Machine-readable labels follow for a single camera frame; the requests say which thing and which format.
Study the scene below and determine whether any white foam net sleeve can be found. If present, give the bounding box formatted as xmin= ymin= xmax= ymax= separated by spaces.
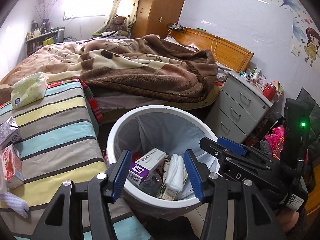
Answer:
xmin=0 ymin=192 xmax=29 ymax=218

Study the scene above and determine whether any red strawberry milk carton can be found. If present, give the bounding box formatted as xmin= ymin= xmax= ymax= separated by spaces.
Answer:
xmin=1 ymin=145 xmax=24 ymax=189

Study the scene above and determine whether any purple milk carton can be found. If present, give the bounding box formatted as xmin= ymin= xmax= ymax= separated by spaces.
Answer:
xmin=0 ymin=116 xmax=22 ymax=150

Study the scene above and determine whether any crushed patterned paper cup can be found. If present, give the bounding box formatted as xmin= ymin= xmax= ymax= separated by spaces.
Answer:
xmin=156 ymin=154 xmax=188 ymax=201

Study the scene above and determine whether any white trash bin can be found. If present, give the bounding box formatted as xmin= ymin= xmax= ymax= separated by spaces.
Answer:
xmin=106 ymin=105 xmax=219 ymax=219

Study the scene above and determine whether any right hand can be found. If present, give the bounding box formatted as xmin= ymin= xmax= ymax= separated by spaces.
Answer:
xmin=277 ymin=208 xmax=299 ymax=232

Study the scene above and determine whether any purple white medicine box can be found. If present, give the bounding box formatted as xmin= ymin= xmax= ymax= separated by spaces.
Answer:
xmin=127 ymin=148 xmax=167 ymax=186

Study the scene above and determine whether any striped table cloth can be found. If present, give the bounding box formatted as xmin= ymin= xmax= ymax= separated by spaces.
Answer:
xmin=0 ymin=79 xmax=153 ymax=240

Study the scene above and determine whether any grey drawer nightstand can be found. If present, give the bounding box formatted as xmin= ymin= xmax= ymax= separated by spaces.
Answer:
xmin=204 ymin=71 xmax=274 ymax=143

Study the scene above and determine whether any red cup on nightstand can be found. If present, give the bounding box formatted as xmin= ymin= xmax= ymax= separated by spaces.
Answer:
xmin=263 ymin=84 xmax=277 ymax=101

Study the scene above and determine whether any brown fleece blanket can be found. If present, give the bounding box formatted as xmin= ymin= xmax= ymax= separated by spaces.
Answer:
xmin=1 ymin=34 xmax=218 ymax=103

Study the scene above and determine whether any green tissue pack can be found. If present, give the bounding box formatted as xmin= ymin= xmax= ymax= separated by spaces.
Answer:
xmin=11 ymin=72 xmax=48 ymax=109

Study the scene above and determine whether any wooden bed headboard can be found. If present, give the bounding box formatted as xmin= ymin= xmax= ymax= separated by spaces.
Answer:
xmin=170 ymin=28 xmax=254 ymax=73

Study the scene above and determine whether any teddy bear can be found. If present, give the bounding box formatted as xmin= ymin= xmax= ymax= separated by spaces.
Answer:
xmin=106 ymin=16 xmax=129 ymax=37

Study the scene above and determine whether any cluttered shelf desk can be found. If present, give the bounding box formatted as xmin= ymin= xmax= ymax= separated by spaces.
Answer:
xmin=25 ymin=19 xmax=65 ymax=56

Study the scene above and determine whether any orange wooden wardrobe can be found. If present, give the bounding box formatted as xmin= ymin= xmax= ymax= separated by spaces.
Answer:
xmin=131 ymin=0 xmax=184 ymax=38

